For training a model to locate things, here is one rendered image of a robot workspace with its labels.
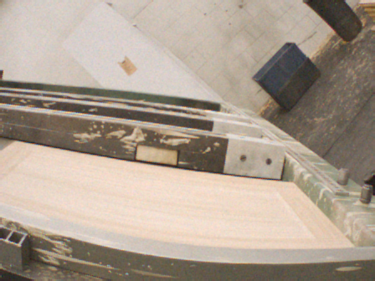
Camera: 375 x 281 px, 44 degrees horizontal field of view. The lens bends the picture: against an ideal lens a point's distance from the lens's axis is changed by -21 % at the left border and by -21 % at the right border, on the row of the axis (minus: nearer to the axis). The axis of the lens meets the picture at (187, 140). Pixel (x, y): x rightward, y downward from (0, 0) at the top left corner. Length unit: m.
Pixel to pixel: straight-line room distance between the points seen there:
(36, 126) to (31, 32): 5.37
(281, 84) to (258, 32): 1.17
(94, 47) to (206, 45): 1.74
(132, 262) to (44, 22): 5.99
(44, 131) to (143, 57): 3.67
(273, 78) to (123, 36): 1.47
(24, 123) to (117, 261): 0.69
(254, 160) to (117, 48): 3.72
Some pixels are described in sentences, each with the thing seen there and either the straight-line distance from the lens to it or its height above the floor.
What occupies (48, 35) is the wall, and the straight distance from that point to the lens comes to 6.39.
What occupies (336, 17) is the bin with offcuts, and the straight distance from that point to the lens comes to 5.26.
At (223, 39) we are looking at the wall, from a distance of 6.13.
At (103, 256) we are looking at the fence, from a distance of 0.49.
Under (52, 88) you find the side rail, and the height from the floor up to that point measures 1.51.
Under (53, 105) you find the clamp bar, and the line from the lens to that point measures 1.41.
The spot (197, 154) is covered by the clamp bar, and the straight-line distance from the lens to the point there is 1.11.
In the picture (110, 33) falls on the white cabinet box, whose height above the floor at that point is 1.72.
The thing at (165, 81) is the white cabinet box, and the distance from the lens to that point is 4.76.
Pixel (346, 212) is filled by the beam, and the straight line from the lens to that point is 0.72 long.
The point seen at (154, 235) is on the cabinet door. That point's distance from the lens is 0.61.
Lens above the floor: 1.24
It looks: 8 degrees down
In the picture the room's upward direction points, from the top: 46 degrees counter-clockwise
